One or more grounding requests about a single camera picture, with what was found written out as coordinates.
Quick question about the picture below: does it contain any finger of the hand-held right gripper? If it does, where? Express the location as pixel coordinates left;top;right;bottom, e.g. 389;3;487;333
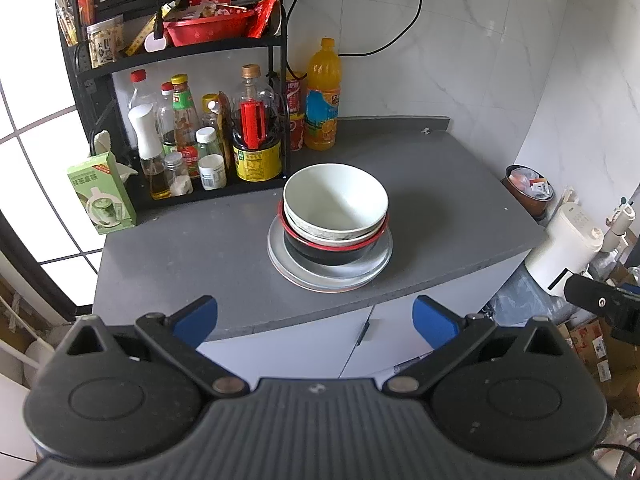
562;272;640;347

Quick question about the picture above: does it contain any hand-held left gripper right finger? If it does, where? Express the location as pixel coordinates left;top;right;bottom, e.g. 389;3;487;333
385;294;572;402

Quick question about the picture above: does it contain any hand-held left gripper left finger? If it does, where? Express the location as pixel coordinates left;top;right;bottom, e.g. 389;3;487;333
60;295;251;402

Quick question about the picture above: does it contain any white ceramic bowl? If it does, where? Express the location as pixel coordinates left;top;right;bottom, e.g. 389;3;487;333
267;214;395;289

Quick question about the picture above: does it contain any red and black bowl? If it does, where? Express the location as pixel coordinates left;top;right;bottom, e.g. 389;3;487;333
278;199;391;267

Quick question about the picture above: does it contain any cardboard box with red print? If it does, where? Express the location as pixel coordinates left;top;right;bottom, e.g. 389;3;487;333
557;319;609;382

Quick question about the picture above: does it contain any white handheld appliance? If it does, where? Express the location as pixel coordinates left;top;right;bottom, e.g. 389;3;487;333
599;197;637;252

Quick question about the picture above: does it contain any plain cardboard box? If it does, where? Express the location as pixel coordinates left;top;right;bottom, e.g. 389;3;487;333
594;354;640;417

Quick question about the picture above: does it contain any white cabinet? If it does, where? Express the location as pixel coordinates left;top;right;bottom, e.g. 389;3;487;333
194;247;532;380

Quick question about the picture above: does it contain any brown trash bin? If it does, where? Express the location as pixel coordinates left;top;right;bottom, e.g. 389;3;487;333
501;163;555;221

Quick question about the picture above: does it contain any small glass seasoning jar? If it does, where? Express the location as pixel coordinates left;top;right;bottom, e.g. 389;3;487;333
163;151;194;196

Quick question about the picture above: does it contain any white-capped seasoning bottle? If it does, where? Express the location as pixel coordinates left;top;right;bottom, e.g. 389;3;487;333
195;127;227;191

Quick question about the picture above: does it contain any green carton box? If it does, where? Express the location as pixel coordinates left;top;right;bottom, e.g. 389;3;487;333
67;152;138;236

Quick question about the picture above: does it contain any soy sauce bottle yellow label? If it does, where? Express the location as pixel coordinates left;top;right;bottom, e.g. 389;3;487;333
231;63;283;183

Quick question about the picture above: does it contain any oil sprayer bottle white top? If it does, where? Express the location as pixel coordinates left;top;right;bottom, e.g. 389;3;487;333
127;103;171;200

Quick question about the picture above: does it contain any sauce bottle with yellow cap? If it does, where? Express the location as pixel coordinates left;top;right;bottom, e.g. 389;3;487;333
171;73;201;179

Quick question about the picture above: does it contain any white tissue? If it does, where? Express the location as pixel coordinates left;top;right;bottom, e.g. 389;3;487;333
89;129;139;181

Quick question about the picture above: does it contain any brown sauce bottle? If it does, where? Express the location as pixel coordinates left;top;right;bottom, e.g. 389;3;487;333
201;92;234;172

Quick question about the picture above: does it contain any window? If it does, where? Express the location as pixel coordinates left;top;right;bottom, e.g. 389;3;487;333
0;79;107;312

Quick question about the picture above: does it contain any clear bottle with red cap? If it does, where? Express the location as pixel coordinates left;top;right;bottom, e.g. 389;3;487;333
128;68;161;127

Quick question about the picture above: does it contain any orange juice bottle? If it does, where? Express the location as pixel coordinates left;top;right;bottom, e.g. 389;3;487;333
303;37;342;151

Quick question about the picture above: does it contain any black storage rack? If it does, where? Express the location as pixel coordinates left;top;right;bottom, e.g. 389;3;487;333
52;0;292;204

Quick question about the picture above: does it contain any clear snack jar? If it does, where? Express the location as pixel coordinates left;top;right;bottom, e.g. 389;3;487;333
85;15;125;69

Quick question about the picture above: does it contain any red plastic basket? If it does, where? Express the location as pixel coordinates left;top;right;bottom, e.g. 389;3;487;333
162;9;256;49

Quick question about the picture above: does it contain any red snack packet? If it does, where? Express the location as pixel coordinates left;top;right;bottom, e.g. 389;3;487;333
244;0;279;39

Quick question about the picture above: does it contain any black power cable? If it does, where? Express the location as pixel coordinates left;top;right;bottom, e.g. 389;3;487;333
339;0;432;57

